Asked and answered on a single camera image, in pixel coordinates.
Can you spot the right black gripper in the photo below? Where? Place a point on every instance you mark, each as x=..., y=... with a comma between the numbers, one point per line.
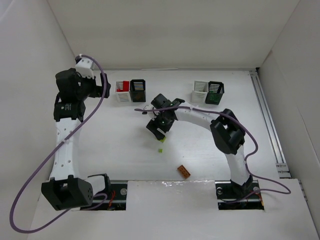
x=155, y=128

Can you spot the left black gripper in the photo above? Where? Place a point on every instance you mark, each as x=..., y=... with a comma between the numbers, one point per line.
x=104, y=85

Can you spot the red lego plate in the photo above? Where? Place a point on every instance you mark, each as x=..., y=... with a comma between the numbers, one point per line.
x=123, y=86

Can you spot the orange lego plate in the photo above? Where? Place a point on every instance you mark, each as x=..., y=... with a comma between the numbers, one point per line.
x=183, y=172

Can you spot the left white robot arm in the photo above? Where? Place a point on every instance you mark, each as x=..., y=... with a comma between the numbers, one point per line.
x=66, y=189

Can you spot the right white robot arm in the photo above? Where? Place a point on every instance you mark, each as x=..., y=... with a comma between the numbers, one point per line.
x=227, y=135

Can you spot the left white slotted bin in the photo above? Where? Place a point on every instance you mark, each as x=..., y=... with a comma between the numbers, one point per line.
x=122, y=97

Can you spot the white slotted bin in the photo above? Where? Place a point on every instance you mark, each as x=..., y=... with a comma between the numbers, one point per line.
x=199, y=92
x=122, y=97

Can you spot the left black slotted bin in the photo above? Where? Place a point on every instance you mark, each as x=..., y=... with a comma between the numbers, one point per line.
x=138, y=90

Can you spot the black slotted bin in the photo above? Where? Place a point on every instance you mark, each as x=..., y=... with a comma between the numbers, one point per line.
x=138, y=90
x=215, y=92

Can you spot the right white slotted bin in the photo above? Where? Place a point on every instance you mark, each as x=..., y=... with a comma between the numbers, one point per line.
x=199, y=92

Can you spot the right black slotted bin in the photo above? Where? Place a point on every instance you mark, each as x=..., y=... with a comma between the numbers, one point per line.
x=215, y=92

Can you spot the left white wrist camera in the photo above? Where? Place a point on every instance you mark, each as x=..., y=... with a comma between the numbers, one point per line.
x=84, y=66

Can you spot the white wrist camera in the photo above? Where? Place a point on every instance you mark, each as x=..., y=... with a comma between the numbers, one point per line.
x=84, y=66
x=148, y=110

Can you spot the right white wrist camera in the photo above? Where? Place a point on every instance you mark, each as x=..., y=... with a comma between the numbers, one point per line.
x=148, y=110

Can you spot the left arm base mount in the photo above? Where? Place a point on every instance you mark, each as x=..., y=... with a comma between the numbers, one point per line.
x=113, y=200

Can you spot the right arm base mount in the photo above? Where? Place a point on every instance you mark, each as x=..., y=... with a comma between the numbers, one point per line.
x=229, y=199

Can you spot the aluminium rail right side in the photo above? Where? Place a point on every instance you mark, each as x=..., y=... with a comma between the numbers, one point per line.
x=280, y=161

